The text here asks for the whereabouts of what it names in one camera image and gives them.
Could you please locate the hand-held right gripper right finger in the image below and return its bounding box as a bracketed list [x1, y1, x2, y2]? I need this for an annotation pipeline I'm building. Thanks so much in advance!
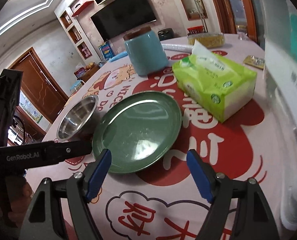
[186, 149, 280, 240]

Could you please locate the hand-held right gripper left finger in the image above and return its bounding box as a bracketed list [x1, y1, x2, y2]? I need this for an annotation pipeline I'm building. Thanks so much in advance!
[18, 149, 112, 240]

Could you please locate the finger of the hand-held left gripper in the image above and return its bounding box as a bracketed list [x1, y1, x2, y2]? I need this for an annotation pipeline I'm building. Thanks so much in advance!
[42, 140, 92, 164]

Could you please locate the wide rimmed steel bowl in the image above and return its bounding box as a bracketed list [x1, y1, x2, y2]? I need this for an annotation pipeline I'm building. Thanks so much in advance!
[56, 95, 99, 142]

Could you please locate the green plate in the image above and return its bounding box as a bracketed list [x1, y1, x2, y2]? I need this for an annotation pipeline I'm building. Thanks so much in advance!
[92, 91, 183, 174]

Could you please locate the brown wooden door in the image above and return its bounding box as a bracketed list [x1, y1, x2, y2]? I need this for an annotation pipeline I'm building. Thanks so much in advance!
[10, 50, 69, 128]

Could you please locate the light blue round stool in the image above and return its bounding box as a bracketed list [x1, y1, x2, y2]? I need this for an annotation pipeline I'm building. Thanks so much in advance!
[70, 80, 85, 93]

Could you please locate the pink tissue box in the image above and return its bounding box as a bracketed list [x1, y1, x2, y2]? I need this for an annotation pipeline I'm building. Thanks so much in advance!
[74, 64, 87, 78]

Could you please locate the green tissue pack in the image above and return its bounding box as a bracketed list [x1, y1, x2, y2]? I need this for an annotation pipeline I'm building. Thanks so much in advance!
[172, 40, 258, 123]

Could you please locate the white countertop sterilizer cabinet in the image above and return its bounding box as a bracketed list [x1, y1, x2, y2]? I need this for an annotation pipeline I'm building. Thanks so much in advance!
[262, 0, 297, 228]

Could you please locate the blue printed box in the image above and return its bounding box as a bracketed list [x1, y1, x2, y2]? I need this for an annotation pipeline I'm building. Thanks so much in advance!
[98, 41, 114, 61]

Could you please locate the teal canister with brown lid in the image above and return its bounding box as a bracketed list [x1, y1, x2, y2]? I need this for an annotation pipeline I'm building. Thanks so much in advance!
[123, 26, 169, 77]

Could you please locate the small yellow packet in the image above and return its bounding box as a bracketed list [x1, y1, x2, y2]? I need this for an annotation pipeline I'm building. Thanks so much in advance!
[244, 55, 265, 69]

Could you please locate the sleeve of clear plastic cups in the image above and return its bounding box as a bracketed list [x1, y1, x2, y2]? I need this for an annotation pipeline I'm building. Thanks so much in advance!
[162, 43, 195, 53]

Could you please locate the clear container with yellow contents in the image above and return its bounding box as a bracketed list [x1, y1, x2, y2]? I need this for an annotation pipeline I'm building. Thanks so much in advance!
[187, 33, 225, 48]

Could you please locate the metal floor stand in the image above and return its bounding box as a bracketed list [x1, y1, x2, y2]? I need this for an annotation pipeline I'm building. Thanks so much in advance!
[186, 0, 209, 33]

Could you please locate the colourful wall poster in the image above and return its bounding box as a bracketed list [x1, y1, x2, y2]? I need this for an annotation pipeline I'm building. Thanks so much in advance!
[20, 91, 44, 123]

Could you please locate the red wall shelf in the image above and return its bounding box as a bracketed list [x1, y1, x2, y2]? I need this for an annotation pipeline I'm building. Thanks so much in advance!
[71, 0, 94, 17]

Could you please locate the black wall television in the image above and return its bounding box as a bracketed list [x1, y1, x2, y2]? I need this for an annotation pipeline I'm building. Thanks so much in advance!
[90, 0, 157, 41]

